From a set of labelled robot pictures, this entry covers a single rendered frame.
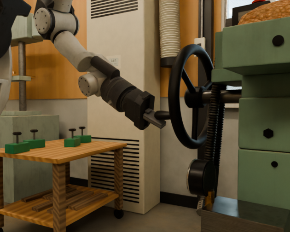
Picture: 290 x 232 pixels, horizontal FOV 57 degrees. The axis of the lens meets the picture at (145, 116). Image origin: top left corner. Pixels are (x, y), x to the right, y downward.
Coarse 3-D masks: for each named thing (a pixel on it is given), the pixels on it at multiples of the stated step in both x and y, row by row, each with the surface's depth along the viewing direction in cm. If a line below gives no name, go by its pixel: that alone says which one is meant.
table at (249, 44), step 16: (224, 32) 39; (240, 32) 38; (256, 32) 36; (272, 32) 35; (288, 32) 34; (224, 48) 39; (240, 48) 38; (256, 48) 37; (272, 48) 35; (288, 48) 34; (224, 64) 39; (240, 64) 38; (256, 64) 37; (272, 64) 36; (288, 64) 36; (224, 80) 60; (240, 80) 58
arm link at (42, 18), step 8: (40, 0) 83; (48, 0) 83; (56, 0) 84; (64, 0) 85; (72, 0) 88; (40, 8) 83; (48, 8) 86; (56, 8) 85; (64, 8) 86; (72, 8) 90; (40, 16) 84; (48, 16) 82; (40, 24) 84; (48, 24) 82; (40, 32) 85
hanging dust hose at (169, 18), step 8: (160, 0) 196; (168, 0) 192; (176, 0) 193; (160, 8) 195; (168, 8) 191; (176, 8) 194; (160, 16) 196; (168, 16) 192; (176, 16) 193; (160, 24) 198; (168, 24) 192; (176, 24) 194; (160, 32) 196; (168, 32) 191; (176, 32) 193; (160, 40) 198; (168, 40) 192; (176, 40) 193; (168, 48) 192; (176, 48) 193; (160, 56) 199; (168, 56) 192; (168, 64) 192
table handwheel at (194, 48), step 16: (192, 48) 69; (176, 64) 64; (208, 64) 80; (176, 80) 63; (208, 80) 84; (176, 96) 63; (192, 96) 72; (208, 96) 71; (224, 96) 69; (240, 96) 66; (176, 112) 63; (192, 112) 74; (208, 112) 84; (176, 128) 65; (192, 128) 74; (192, 144) 70
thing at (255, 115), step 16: (240, 112) 47; (256, 112) 45; (272, 112) 44; (288, 112) 43; (240, 128) 47; (256, 128) 45; (272, 128) 44; (288, 128) 43; (240, 144) 47; (256, 144) 45; (272, 144) 44; (288, 144) 43
